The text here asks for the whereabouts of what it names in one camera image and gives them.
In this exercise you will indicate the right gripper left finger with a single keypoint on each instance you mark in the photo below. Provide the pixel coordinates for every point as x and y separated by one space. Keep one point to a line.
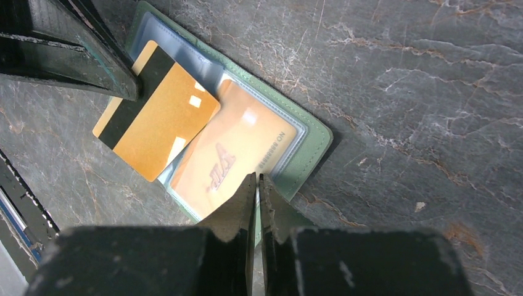
213 257

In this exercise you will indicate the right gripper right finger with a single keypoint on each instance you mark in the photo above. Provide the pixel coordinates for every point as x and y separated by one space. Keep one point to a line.
300 258

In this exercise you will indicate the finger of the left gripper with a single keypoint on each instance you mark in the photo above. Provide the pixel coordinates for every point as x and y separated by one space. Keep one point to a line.
65 44

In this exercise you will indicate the green card holder wallet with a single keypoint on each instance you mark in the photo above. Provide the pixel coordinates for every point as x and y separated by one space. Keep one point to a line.
210 67

